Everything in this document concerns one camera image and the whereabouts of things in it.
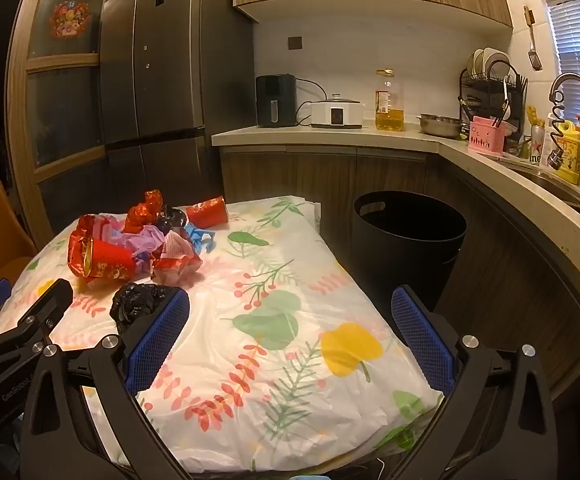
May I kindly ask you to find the dark steel refrigerator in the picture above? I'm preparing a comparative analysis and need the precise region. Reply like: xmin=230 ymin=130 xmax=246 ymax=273
xmin=99 ymin=0 xmax=255 ymax=221

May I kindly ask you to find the black power cable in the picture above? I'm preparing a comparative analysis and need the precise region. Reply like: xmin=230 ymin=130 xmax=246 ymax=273
xmin=295 ymin=78 xmax=328 ymax=126

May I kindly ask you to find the beer can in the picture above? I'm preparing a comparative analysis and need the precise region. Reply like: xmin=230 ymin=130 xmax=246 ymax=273
xmin=528 ymin=125 xmax=545 ymax=166

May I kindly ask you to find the floral tablecloth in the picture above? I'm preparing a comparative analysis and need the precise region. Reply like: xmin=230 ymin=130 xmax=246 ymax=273
xmin=0 ymin=196 xmax=445 ymax=473

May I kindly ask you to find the black air fryer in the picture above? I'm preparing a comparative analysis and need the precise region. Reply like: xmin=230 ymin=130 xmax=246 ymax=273
xmin=256 ymin=74 xmax=298 ymax=128

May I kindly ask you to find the steel basin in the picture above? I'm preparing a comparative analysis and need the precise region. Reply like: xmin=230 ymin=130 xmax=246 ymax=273
xmin=417 ymin=113 xmax=465 ymax=138

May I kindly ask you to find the red foil wrapper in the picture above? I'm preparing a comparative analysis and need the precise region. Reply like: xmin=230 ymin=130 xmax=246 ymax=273
xmin=124 ymin=189 xmax=165 ymax=233

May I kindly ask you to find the wooden glass panel door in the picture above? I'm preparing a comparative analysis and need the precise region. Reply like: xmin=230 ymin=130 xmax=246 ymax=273
xmin=5 ymin=0 xmax=141 ymax=251

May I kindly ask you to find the small red paper cup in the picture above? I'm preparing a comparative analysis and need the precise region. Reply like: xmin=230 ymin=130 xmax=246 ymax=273
xmin=186 ymin=196 xmax=229 ymax=228

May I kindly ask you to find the cooking oil bottle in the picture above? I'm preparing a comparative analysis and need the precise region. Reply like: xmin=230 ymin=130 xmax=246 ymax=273
xmin=375 ymin=69 xmax=405 ymax=132

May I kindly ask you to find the large black plastic bag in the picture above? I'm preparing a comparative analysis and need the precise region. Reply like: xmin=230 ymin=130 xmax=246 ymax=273
xmin=110 ymin=282 xmax=171 ymax=336

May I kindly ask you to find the black trash bin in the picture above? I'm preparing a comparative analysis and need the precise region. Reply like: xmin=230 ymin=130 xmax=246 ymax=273
xmin=352 ymin=191 xmax=468 ymax=311

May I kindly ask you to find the red white plastic bag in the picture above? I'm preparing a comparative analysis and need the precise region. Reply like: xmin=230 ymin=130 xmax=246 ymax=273
xmin=150 ymin=230 xmax=204 ymax=288

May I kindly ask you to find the black dish rack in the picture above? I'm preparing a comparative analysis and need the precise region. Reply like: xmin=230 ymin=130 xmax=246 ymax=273
xmin=458 ymin=47 xmax=529 ymax=143

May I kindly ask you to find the hanging slotted spatula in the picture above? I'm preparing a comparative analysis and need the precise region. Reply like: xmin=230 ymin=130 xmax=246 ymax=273
xmin=523 ymin=6 xmax=543 ymax=71

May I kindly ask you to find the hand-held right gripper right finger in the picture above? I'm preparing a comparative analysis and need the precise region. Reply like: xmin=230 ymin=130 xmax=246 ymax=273
xmin=367 ymin=285 xmax=560 ymax=480

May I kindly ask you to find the pink utensil holder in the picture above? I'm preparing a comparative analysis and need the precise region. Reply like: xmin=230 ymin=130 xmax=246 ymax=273
xmin=468 ymin=116 xmax=508 ymax=153

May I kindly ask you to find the colourful cartoon door sticker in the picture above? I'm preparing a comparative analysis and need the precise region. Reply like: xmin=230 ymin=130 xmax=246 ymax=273
xmin=49 ymin=0 xmax=93 ymax=40

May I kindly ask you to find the wooden kitchen counter cabinet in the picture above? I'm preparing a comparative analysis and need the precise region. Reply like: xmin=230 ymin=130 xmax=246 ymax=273
xmin=211 ymin=125 xmax=580 ymax=401

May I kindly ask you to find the red foil packet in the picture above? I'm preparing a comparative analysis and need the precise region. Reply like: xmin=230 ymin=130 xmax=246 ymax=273
xmin=66 ymin=213 xmax=102 ymax=278

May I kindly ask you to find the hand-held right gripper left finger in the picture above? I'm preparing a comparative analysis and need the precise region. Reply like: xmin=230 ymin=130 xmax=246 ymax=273
xmin=20 ymin=287 xmax=193 ymax=480

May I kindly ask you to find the large red paper cup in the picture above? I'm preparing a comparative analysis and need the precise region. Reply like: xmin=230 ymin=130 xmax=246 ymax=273
xmin=81 ymin=237 xmax=137 ymax=282

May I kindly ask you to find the steel sink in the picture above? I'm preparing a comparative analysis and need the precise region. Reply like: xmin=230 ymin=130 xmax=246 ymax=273
xmin=490 ymin=155 xmax=580 ymax=211

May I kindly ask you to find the white rice cooker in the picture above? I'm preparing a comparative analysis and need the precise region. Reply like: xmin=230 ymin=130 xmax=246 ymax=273
xmin=311 ymin=93 xmax=365 ymax=129

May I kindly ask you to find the yellow detergent bottle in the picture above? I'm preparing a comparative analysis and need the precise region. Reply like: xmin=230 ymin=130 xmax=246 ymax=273
xmin=552 ymin=115 xmax=580 ymax=185

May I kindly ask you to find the steel kitchen faucet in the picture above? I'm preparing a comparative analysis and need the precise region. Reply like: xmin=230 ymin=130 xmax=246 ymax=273
xmin=548 ymin=72 xmax=580 ymax=211

